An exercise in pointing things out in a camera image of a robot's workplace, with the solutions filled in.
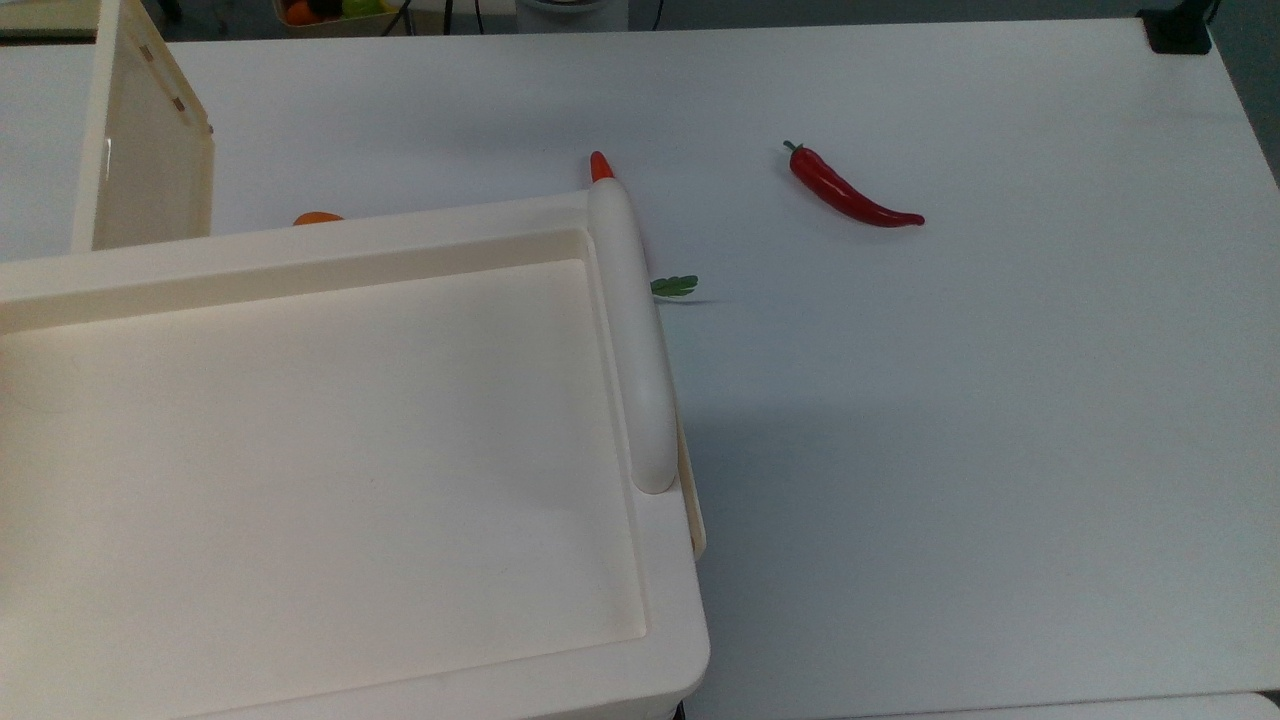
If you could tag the cream cabinet door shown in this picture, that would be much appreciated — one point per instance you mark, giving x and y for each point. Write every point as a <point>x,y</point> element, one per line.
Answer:
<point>150,170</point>

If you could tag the cream rounded cabinet bar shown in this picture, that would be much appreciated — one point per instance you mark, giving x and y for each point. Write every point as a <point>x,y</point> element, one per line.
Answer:
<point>635,330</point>

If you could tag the cream cabinet side tab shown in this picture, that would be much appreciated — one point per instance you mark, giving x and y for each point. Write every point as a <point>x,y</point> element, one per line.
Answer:
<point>693,500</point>

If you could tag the cream plastic storage cabinet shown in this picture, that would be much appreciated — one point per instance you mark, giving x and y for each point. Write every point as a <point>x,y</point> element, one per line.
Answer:
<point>300,450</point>

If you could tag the orange toy carrot with leaves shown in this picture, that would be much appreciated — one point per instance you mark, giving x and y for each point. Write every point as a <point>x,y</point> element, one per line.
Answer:
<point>601,168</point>

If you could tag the red toy chili pepper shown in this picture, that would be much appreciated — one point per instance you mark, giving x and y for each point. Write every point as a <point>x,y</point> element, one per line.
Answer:
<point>840,193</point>

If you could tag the orange tangerine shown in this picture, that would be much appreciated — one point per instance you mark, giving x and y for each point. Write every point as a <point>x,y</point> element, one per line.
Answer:
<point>318,218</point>

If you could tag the basket of toy fruit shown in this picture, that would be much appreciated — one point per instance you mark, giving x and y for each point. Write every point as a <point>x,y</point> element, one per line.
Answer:
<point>330,12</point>

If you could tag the black corner clamp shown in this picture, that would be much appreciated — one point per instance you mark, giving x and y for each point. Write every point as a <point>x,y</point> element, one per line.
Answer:
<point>1178,30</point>

